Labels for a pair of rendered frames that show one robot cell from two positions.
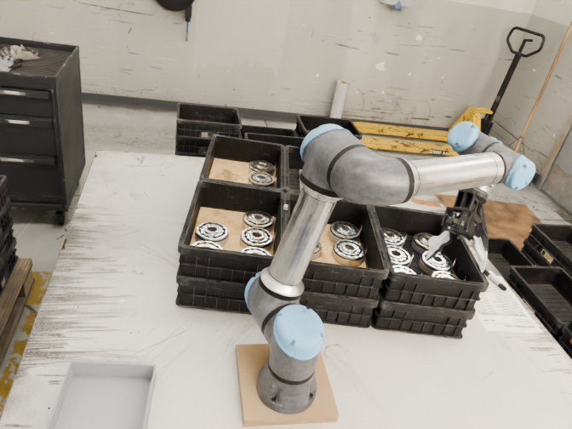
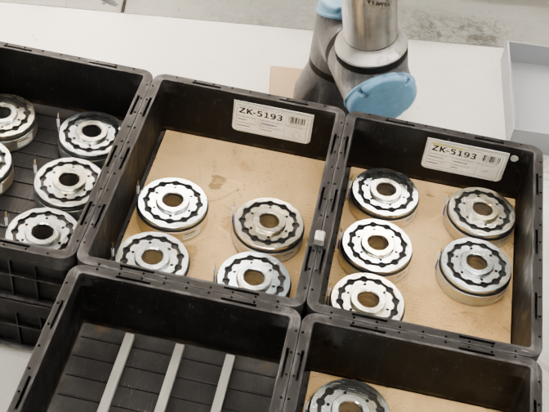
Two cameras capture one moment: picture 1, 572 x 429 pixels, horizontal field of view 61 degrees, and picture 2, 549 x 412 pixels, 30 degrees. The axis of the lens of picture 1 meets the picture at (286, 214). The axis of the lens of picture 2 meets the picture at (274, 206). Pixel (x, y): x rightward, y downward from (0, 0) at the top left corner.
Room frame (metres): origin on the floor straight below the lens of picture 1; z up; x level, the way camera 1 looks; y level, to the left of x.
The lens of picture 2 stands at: (2.28, 0.12, 1.93)
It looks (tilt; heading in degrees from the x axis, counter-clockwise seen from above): 46 degrees down; 191
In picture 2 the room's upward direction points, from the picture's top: 8 degrees clockwise
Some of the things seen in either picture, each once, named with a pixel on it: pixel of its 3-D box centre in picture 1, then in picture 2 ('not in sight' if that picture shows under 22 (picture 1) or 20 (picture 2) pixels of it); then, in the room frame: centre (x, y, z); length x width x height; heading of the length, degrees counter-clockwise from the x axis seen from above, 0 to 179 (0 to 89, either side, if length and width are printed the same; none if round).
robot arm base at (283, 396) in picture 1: (288, 374); (337, 78); (0.83, -0.08, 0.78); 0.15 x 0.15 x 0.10
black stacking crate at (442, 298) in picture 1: (418, 256); (19, 168); (1.33, -0.45, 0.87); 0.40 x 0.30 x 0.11; 6
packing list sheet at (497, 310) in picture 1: (492, 299); not in sight; (1.40, -0.78, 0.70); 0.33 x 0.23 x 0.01; 15
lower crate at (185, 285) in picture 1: (231, 259); not in sight; (1.27, 0.15, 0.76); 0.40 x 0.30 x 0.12; 6
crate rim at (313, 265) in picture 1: (331, 231); (221, 184); (1.30, -0.15, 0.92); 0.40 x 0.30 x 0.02; 6
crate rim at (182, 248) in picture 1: (237, 218); (433, 226); (1.27, 0.15, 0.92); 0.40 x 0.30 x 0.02; 6
